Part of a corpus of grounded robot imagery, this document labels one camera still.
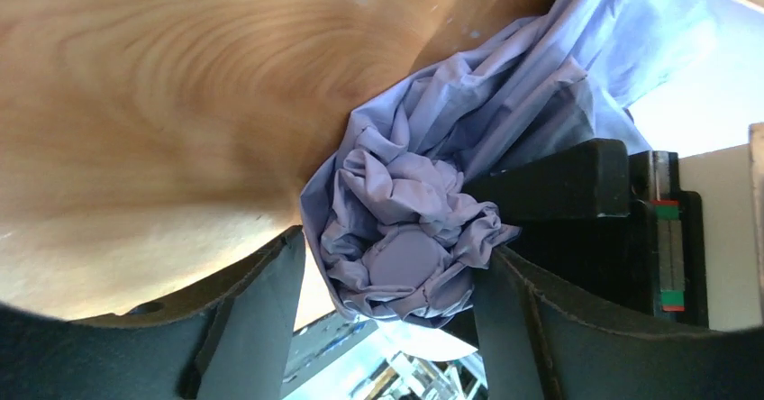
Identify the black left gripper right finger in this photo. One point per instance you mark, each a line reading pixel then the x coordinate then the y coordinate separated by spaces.
pixel 541 337

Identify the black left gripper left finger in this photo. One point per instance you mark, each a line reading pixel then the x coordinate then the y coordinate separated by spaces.
pixel 227 336

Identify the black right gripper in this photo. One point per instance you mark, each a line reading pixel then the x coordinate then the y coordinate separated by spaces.
pixel 642 248

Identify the lavender folding umbrella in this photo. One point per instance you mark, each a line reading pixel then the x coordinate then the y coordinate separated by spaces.
pixel 387 217

